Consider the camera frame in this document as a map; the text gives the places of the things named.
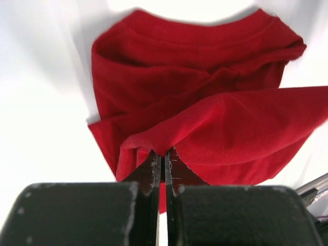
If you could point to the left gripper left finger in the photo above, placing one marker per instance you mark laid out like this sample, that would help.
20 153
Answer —
93 213

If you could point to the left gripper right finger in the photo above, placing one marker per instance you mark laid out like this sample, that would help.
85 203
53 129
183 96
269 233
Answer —
201 214

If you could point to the red t shirt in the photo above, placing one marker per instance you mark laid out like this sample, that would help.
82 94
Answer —
211 92

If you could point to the aluminium front frame rail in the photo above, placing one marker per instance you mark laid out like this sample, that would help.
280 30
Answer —
312 189

